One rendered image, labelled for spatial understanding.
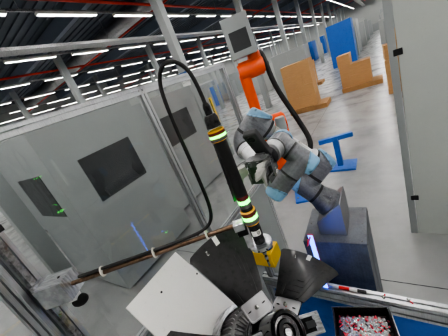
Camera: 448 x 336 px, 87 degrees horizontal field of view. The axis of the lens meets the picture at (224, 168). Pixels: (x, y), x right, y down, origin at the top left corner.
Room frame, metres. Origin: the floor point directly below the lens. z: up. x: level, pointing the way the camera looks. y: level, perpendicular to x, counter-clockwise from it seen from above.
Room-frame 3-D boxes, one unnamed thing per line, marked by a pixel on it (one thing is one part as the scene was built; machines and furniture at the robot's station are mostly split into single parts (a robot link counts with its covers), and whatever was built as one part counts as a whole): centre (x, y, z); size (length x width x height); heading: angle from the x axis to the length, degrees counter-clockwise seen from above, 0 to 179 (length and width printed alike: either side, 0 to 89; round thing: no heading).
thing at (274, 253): (1.04, -0.02, 1.02); 0.16 x 0.10 x 0.11; 50
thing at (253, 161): (0.71, -0.12, 1.64); 0.12 x 0.08 x 0.09; 140
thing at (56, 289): (0.63, 0.61, 1.54); 0.10 x 0.07 x 0.08; 85
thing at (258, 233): (0.58, -0.02, 1.66); 0.04 x 0.04 x 0.46
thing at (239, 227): (0.58, -0.01, 1.50); 0.09 x 0.07 x 0.10; 85
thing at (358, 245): (1.07, -0.46, 0.50); 0.30 x 0.30 x 1.00; 53
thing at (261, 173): (0.60, -0.09, 1.64); 0.09 x 0.03 x 0.06; 162
